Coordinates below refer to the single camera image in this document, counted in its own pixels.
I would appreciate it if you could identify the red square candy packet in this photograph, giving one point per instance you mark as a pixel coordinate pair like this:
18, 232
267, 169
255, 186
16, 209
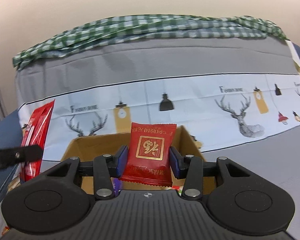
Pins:
148, 156

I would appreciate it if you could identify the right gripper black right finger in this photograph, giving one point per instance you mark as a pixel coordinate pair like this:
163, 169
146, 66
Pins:
189, 168

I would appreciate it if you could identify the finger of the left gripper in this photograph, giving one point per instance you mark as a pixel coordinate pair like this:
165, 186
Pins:
13, 156

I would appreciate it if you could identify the long red spicy strip packet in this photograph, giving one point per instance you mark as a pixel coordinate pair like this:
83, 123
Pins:
35, 133

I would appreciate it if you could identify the green checked cloth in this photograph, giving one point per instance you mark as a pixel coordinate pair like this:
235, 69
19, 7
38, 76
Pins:
122, 29

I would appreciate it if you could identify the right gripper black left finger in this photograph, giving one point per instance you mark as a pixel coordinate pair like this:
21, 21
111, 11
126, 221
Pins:
106, 167

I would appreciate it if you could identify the purple cow chocolate bar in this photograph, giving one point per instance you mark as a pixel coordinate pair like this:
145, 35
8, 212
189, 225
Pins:
117, 186

